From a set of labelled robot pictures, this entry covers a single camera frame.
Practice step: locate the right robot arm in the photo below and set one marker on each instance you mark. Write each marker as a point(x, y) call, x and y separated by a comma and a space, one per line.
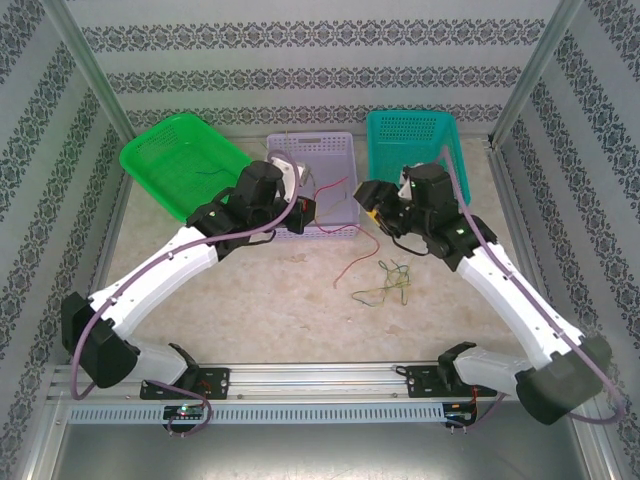
point(500, 295)

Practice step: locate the teal plastic basket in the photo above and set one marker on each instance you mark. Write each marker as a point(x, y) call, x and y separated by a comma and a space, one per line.
point(400, 140)

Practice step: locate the purple plastic basket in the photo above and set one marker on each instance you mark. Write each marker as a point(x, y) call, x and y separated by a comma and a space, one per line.
point(330, 165)

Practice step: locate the green plastic basket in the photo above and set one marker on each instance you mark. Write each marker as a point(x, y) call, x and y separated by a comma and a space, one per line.
point(165, 150)

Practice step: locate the grey metal panel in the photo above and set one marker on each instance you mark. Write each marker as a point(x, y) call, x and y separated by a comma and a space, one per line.
point(320, 455)

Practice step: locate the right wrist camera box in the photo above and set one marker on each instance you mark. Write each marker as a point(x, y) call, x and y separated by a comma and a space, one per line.
point(406, 185)

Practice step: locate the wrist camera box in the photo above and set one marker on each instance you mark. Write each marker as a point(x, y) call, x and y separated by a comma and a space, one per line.
point(287, 175)
point(406, 185)

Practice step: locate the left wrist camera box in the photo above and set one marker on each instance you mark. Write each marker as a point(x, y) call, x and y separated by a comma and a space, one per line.
point(287, 175)

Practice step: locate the aluminium side rail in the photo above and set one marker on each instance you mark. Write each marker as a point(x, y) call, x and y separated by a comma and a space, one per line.
point(112, 225)
point(515, 210)

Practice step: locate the aluminium frame post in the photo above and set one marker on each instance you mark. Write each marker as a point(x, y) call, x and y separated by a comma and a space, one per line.
point(85, 65)
point(535, 65)

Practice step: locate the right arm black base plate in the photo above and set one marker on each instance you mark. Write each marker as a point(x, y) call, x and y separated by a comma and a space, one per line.
point(420, 382)

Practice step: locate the aluminium mounting rail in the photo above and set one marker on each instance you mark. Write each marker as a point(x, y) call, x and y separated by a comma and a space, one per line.
point(320, 380)

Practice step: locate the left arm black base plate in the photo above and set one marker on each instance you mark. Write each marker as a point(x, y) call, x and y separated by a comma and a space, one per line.
point(217, 382)

